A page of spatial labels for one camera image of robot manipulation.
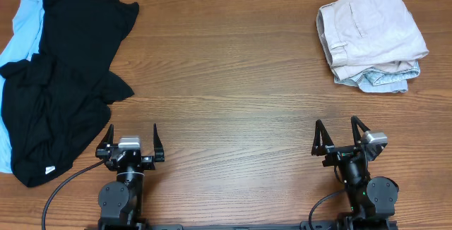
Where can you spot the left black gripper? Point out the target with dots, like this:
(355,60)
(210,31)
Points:
(129,156)

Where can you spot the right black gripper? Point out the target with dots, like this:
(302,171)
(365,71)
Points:
(338,153)

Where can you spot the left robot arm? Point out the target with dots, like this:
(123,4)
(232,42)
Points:
(121,200)

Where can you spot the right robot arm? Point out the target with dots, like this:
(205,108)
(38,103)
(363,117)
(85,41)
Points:
(372,200)

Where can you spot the folded light blue jeans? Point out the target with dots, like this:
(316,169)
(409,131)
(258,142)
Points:
(383,78)

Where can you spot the black t-shirt with logo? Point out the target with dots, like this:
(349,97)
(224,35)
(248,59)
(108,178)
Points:
(53,109)

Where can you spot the folded beige shorts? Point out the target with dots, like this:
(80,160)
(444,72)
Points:
(357,35)

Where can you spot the light blue t-shirt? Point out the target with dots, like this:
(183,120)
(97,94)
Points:
(27,32)

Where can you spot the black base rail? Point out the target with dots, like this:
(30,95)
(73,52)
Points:
(317,225)

